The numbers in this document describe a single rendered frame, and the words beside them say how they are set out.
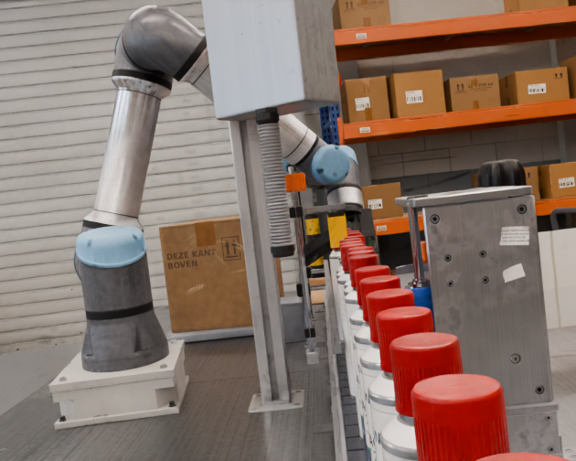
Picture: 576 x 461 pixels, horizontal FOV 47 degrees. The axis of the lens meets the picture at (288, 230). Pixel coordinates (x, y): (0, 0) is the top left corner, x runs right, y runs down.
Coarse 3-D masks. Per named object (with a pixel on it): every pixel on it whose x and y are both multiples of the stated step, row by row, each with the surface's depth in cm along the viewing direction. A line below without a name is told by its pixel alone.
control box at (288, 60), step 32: (224, 0) 96; (256, 0) 93; (288, 0) 90; (320, 0) 94; (224, 32) 97; (256, 32) 93; (288, 32) 90; (320, 32) 94; (224, 64) 98; (256, 64) 94; (288, 64) 91; (320, 64) 93; (224, 96) 98; (256, 96) 95; (288, 96) 91; (320, 96) 93
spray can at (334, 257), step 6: (336, 252) 121; (330, 258) 122; (336, 258) 120; (330, 264) 122; (336, 264) 121; (336, 282) 121; (336, 288) 121; (336, 294) 121; (336, 300) 122; (336, 306) 122; (336, 312) 122; (342, 330) 121; (342, 336) 122; (342, 342) 122
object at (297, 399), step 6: (294, 390) 112; (300, 390) 112; (252, 396) 111; (258, 396) 111; (294, 396) 109; (300, 396) 108; (252, 402) 108; (258, 402) 108; (294, 402) 105; (300, 402) 105; (252, 408) 105; (258, 408) 105; (264, 408) 104; (270, 408) 104; (276, 408) 104; (282, 408) 104; (288, 408) 104
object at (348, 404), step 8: (344, 344) 121; (344, 352) 115; (336, 360) 110; (344, 360) 109; (344, 368) 105; (344, 376) 100; (344, 384) 96; (344, 392) 92; (344, 400) 89; (352, 400) 88; (344, 408) 86; (352, 408) 85; (344, 416) 82; (352, 416) 82; (352, 424) 79; (352, 432) 77; (352, 440) 74; (360, 440) 74; (352, 448) 72; (360, 448) 72; (352, 456) 70; (360, 456) 70
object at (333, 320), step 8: (328, 272) 163; (328, 280) 148; (328, 288) 136; (328, 296) 125; (328, 304) 117; (328, 312) 110; (336, 320) 102; (336, 328) 96; (336, 336) 91; (336, 344) 86; (336, 352) 86
